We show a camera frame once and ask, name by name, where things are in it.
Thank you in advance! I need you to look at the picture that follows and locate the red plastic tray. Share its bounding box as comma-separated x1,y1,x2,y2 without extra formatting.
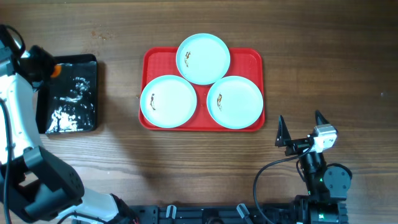
141,47,264,132

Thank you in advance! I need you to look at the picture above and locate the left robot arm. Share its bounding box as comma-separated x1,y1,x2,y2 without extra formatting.
1,24,140,223

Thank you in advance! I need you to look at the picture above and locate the orange sponge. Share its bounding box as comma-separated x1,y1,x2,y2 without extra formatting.
50,64,62,78

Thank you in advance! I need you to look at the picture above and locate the light blue plate top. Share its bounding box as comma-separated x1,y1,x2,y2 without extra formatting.
175,33,231,85

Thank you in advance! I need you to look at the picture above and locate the black rectangular water basin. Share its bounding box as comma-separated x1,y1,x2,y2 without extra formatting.
35,54,98,135

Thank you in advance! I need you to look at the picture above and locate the light blue plate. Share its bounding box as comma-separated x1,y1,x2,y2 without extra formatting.
140,75,197,128
206,76,264,129
175,33,231,85

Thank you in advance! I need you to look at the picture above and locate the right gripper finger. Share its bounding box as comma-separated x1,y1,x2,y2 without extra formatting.
275,115,292,147
315,110,329,126

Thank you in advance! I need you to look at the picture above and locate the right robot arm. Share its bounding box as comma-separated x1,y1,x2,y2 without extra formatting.
275,110,353,224

